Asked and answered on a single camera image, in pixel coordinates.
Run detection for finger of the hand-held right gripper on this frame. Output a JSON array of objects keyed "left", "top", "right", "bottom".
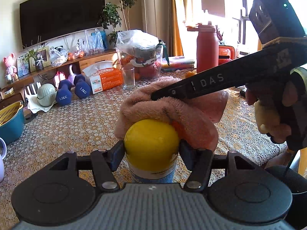
[{"left": 150, "top": 79, "right": 193, "bottom": 102}]

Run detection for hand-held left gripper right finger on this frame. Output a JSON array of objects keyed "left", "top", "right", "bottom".
[{"left": 179, "top": 139, "right": 257, "bottom": 192}]

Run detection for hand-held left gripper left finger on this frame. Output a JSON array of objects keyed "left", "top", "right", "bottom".
[{"left": 49, "top": 140, "right": 126, "bottom": 192}]

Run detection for pink towel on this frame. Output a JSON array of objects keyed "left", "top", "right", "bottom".
[{"left": 114, "top": 76, "right": 230, "bottom": 149}]

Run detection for yellow lid jar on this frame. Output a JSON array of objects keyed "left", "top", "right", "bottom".
[{"left": 124, "top": 119, "right": 180, "bottom": 184}]

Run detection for person's right hand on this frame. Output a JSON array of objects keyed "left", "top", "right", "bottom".
[{"left": 245, "top": 80, "right": 292, "bottom": 145}]

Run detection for stack of books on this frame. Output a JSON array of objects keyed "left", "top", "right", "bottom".
[{"left": 161, "top": 56, "right": 196, "bottom": 73}]

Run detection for clear fruit container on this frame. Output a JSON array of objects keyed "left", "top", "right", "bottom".
[{"left": 118, "top": 45, "right": 166, "bottom": 80}]

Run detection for orange stool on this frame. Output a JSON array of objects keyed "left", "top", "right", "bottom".
[{"left": 218, "top": 45, "right": 237, "bottom": 65}]

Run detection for clear drinking glass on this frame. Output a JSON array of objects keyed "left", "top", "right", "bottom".
[{"left": 120, "top": 67, "right": 136, "bottom": 90}]

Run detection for red water bottle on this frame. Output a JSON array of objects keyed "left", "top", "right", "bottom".
[{"left": 186, "top": 21, "right": 222, "bottom": 74}]

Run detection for plastic bag covered bowl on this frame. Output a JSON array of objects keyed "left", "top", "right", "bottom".
[{"left": 116, "top": 29, "right": 159, "bottom": 58}]

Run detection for orange tissue box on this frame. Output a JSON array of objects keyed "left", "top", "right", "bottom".
[{"left": 82, "top": 61, "right": 123, "bottom": 94}]

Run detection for yellow curtain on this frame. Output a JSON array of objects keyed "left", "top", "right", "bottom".
[{"left": 165, "top": 0, "right": 185, "bottom": 57}]

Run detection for white standing air conditioner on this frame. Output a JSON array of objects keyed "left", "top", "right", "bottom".
[{"left": 141, "top": 0, "right": 177, "bottom": 58}]

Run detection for blue dumbbell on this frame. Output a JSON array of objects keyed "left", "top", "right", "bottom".
[
  {"left": 73, "top": 74, "right": 92, "bottom": 99},
  {"left": 55, "top": 79, "right": 73, "bottom": 106}
]

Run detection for wooden TV stand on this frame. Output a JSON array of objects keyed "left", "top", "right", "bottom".
[{"left": 0, "top": 49, "right": 121, "bottom": 109}]

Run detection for clear plastic bags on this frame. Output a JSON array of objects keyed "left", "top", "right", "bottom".
[{"left": 81, "top": 28, "right": 107, "bottom": 56}]

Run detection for pink kettlebell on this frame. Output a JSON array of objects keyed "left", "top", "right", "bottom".
[{"left": 68, "top": 64, "right": 81, "bottom": 86}]

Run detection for tall potted tree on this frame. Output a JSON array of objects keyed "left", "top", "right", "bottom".
[{"left": 98, "top": 0, "right": 140, "bottom": 46}]

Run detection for white cloth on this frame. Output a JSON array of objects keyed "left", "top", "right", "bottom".
[{"left": 25, "top": 93, "right": 57, "bottom": 114}]

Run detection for teal basket yellow strainer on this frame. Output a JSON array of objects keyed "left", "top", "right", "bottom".
[{"left": 0, "top": 101, "right": 25, "bottom": 145}]

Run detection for plastic bag of fruit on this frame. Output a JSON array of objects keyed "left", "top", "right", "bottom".
[{"left": 49, "top": 46, "right": 69, "bottom": 67}]

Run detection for lilac mug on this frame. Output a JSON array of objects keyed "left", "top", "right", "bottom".
[{"left": 0, "top": 137, "right": 7, "bottom": 183}]

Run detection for small potted plant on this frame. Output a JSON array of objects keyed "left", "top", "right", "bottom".
[{"left": 23, "top": 37, "right": 48, "bottom": 71}]

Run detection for black television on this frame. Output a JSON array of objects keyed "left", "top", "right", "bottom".
[{"left": 19, "top": 0, "right": 106, "bottom": 50}]

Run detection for pink plush bear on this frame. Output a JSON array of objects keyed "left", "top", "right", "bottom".
[{"left": 2, "top": 55, "right": 19, "bottom": 81}]

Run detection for photo frame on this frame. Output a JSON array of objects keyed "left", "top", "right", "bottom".
[{"left": 28, "top": 46, "right": 51, "bottom": 72}]

